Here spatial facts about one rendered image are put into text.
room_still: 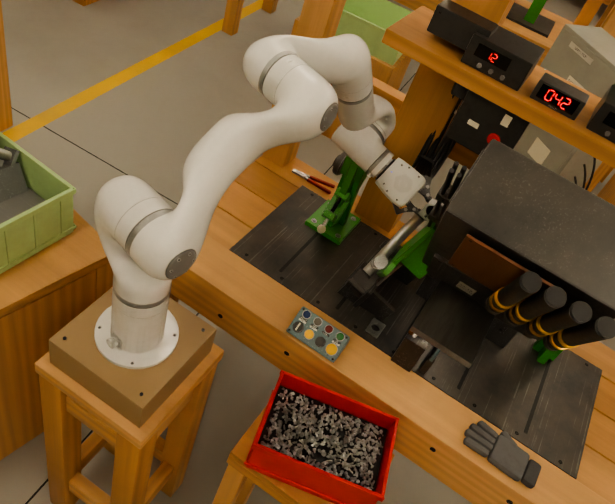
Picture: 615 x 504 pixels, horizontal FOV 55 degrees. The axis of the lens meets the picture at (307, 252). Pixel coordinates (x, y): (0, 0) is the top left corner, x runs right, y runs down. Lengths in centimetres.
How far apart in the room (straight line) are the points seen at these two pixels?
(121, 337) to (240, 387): 121
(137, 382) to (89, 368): 11
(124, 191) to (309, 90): 39
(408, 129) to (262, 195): 52
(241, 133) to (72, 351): 64
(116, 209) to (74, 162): 220
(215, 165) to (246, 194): 84
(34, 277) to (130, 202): 68
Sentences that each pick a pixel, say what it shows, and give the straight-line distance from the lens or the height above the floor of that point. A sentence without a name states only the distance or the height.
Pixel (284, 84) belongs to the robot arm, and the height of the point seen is 158.
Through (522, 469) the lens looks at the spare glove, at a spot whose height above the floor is 92.
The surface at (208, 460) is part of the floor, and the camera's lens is 237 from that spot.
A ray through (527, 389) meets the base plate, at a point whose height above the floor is 90.
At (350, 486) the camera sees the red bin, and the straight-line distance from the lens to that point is 142.
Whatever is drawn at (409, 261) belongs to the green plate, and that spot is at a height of 113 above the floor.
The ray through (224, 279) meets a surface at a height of 90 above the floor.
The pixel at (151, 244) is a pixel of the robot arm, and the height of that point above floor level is 135.
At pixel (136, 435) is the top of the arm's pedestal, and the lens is 145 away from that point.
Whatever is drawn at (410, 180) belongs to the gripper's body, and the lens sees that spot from 158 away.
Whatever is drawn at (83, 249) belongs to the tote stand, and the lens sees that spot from 184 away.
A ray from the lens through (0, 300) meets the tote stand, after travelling 173.
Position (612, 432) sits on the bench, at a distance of 194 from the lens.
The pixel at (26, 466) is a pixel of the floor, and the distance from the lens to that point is 236.
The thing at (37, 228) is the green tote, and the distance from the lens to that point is 177.
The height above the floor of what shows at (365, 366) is 90.
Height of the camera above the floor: 215
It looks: 44 degrees down
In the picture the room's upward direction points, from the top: 22 degrees clockwise
